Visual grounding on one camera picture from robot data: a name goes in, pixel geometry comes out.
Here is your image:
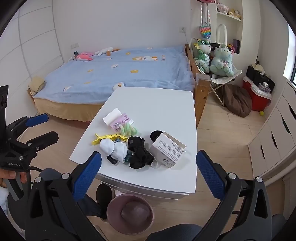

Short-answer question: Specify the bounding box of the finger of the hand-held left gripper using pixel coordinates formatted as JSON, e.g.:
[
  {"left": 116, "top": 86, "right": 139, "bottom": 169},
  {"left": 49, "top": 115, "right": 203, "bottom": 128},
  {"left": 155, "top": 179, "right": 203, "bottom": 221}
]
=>
[
  {"left": 7, "top": 131, "right": 59, "bottom": 163},
  {"left": 5, "top": 113, "right": 49, "bottom": 139}
]

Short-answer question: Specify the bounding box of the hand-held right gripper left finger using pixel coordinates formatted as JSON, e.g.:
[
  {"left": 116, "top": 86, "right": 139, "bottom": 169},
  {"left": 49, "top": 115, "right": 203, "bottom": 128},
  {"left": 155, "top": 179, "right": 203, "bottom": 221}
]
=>
[{"left": 24, "top": 151, "right": 109, "bottom": 241}]

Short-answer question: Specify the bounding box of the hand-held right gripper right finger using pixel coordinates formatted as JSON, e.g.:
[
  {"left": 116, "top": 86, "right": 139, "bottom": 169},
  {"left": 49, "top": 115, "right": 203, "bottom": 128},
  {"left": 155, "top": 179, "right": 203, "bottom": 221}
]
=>
[{"left": 196, "top": 150, "right": 275, "bottom": 241}]

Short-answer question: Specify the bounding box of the white sock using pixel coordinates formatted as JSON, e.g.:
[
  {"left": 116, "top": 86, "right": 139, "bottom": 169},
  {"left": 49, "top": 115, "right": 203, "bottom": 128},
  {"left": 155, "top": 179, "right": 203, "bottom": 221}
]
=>
[
  {"left": 110, "top": 141, "right": 128, "bottom": 163},
  {"left": 100, "top": 138, "right": 115, "bottom": 155}
]

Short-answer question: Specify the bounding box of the white cardboard box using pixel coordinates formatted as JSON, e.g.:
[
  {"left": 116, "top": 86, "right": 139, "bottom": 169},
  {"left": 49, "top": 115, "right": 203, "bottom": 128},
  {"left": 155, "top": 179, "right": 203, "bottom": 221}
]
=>
[{"left": 151, "top": 131, "right": 187, "bottom": 169}]

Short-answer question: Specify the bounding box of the black sock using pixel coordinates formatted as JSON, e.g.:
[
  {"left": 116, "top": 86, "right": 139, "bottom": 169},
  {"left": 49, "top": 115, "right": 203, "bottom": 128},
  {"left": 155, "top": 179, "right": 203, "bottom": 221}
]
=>
[
  {"left": 128, "top": 136, "right": 146, "bottom": 151},
  {"left": 129, "top": 146, "right": 155, "bottom": 169}
]

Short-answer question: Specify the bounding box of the mauve plastic waste bin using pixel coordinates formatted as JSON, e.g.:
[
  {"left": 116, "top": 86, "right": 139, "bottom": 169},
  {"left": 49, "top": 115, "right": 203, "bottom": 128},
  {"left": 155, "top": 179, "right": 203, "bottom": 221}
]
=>
[{"left": 106, "top": 194, "right": 154, "bottom": 235}]

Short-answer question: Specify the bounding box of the green fuzzy hair curler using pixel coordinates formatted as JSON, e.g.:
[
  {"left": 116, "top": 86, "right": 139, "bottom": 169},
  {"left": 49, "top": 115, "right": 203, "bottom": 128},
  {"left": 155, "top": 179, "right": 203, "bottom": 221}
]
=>
[{"left": 120, "top": 123, "right": 139, "bottom": 136}]

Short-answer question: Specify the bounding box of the pink card packet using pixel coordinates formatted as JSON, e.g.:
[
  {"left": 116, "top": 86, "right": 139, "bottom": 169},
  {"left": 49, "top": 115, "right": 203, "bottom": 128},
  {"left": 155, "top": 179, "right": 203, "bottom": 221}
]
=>
[{"left": 109, "top": 113, "right": 134, "bottom": 133}]

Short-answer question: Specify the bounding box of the black round lid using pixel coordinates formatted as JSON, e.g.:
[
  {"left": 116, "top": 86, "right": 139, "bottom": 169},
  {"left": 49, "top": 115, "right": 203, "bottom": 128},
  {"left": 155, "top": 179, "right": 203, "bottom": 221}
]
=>
[{"left": 149, "top": 130, "right": 164, "bottom": 142}]

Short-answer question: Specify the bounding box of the person's left forearm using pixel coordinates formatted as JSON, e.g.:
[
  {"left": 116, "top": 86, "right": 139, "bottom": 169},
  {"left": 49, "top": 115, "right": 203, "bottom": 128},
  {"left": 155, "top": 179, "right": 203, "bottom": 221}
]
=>
[{"left": 0, "top": 185, "right": 10, "bottom": 216}]

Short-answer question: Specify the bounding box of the person's left hand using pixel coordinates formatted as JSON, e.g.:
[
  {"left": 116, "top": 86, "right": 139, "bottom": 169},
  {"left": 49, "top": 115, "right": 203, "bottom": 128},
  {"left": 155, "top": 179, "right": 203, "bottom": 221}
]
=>
[{"left": 0, "top": 169, "right": 28, "bottom": 189}]

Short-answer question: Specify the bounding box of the beige bed skirt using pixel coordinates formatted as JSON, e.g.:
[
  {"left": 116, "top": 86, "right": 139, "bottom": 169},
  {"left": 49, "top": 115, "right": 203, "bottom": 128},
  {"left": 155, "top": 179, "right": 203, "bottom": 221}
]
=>
[{"left": 33, "top": 95, "right": 109, "bottom": 122}]

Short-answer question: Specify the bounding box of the person's left leg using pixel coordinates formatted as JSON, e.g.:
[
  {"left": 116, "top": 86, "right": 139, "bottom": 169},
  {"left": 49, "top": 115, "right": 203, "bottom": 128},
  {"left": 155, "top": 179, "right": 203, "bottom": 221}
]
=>
[{"left": 40, "top": 168, "right": 114, "bottom": 219}]

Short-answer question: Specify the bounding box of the person's leg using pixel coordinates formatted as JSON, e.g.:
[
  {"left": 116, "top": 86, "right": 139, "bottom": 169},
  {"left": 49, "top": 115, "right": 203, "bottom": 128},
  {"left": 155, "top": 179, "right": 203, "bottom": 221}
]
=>
[
  {"left": 40, "top": 168, "right": 114, "bottom": 219},
  {"left": 148, "top": 213, "right": 287, "bottom": 241}
]

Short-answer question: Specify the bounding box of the black forked massager head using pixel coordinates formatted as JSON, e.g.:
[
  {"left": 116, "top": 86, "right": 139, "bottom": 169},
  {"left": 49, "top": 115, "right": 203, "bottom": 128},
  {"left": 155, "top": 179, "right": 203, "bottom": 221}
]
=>
[{"left": 106, "top": 154, "right": 118, "bottom": 166}]

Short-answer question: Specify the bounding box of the beige folded cloth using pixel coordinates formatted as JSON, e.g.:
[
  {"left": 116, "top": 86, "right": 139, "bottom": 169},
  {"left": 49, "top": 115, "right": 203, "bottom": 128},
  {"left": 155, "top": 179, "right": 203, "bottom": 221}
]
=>
[{"left": 28, "top": 76, "right": 46, "bottom": 96}]

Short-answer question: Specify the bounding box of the person's right leg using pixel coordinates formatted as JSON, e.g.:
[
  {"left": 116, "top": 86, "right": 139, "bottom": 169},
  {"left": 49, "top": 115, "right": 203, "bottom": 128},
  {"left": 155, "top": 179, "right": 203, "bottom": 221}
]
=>
[{"left": 148, "top": 213, "right": 287, "bottom": 241}]

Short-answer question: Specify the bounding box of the white drawer chest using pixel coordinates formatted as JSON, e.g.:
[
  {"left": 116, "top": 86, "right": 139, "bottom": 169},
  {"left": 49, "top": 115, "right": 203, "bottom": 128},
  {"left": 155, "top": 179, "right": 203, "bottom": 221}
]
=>
[{"left": 248, "top": 81, "right": 296, "bottom": 187}]

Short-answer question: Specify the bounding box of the pink plush toy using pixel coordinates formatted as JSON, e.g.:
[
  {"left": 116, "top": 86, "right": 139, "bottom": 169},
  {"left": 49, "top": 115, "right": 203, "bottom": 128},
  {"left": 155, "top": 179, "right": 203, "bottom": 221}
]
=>
[{"left": 74, "top": 52, "right": 94, "bottom": 62}]

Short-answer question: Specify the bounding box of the brown floor cushion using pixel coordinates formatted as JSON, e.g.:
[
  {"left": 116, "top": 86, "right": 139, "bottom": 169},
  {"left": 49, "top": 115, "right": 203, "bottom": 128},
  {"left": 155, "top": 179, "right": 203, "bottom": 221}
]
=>
[{"left": 223, "top": 84, "right": 253, "bottom": 118}]

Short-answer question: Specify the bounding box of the white table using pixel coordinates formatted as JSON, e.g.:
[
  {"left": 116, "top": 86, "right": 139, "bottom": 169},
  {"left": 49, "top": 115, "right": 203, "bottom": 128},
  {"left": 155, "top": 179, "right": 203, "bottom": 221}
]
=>
[{"left": 69, "top": 87, "right": 198, "bottom": 201}]

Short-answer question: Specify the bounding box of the red cooler box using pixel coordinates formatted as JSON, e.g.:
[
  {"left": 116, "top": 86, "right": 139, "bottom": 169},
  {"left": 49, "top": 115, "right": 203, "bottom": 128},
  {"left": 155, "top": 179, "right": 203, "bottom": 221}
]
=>
[{"left": 243, "top": 76, "right": 272, "bottom": 112}]

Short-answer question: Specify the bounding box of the bed with blue sheet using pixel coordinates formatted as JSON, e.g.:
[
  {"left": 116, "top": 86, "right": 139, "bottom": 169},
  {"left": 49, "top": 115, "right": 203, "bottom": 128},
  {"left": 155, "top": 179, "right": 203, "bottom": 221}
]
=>
[{"left": 32, "top": 45, "right": 196, "bottom": 104}]

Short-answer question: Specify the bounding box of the white goose plush toy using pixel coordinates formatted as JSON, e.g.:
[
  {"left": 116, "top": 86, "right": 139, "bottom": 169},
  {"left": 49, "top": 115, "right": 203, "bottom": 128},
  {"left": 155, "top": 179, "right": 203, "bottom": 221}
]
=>
[{"left": 93, "top": 47, "right": 121, "bottom": 57}]

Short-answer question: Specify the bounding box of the white folding chair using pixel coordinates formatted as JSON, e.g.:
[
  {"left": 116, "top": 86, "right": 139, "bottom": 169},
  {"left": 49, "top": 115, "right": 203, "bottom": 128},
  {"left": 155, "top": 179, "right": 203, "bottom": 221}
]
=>
[{"left": 189, "top": 38, "right": 243, "bottom": 107}]

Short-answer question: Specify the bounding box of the clear plastic box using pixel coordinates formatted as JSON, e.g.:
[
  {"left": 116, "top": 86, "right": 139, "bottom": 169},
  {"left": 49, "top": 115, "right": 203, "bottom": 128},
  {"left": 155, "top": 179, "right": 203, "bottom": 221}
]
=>
[{"left": 195, "top": 73, "right": 212, "bottom": 82}]

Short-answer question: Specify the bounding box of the black bag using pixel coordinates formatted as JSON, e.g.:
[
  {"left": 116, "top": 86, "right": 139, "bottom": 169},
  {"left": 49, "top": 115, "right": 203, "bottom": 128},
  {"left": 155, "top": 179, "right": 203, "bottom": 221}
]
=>
[{"left": 245, "top": 65, "right": 276, "bottom": 92}]

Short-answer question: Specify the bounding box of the teal unicorn plush toy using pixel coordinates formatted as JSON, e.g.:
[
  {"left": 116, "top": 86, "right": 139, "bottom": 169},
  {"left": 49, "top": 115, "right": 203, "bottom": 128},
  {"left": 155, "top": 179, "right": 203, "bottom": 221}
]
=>
[{"left": 209, "top": 45, "right": 235, "bottom": 77}]

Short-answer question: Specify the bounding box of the green dragon plush toy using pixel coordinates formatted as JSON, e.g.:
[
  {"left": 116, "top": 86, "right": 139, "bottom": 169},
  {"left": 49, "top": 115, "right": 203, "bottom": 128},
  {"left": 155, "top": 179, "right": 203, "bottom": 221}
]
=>
[{"left": 194, "top": 39, "right": 212, "bottom": 73}]

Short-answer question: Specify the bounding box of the white arched stand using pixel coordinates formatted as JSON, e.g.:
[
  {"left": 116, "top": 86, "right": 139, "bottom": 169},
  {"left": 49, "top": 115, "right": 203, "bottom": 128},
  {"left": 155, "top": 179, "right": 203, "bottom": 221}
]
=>
[{"left": 216, "top": 24, "right": 227, "bottom": 44}]

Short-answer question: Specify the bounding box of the window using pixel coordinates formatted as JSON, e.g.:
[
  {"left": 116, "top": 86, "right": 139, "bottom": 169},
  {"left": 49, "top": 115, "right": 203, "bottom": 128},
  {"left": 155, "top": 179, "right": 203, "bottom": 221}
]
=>
[{"left": 283, "top": 23, "right": 296, "bottom": 87}]

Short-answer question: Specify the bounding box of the rainbow bubble bag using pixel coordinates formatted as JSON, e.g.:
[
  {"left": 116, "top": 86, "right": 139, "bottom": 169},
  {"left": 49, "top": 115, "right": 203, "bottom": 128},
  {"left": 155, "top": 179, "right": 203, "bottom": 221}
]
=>
[{"left": 199, "top": 5, "right": 212, "bottom": 39}]

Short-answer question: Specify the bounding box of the row of small plush toys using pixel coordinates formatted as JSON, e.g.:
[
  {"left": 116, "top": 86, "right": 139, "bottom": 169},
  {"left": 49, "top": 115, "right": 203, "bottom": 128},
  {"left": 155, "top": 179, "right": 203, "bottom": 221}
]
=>
[{"left": 216, "top": 2, "right": 241, "bottom": 19}]

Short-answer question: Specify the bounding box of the wooden bed frame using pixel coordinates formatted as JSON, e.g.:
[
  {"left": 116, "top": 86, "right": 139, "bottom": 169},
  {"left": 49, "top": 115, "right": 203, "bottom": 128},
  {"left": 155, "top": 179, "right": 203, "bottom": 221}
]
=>
[{"left": 184, "top": 44, "right": 212, "bottom": 128}]

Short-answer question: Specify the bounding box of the white wall shelf unit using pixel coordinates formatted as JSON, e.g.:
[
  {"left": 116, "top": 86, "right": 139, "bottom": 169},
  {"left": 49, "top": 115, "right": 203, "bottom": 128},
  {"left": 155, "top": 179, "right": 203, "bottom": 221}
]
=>
[{"left": 216, "top": 0, "right": 244, "bottom": 55}]

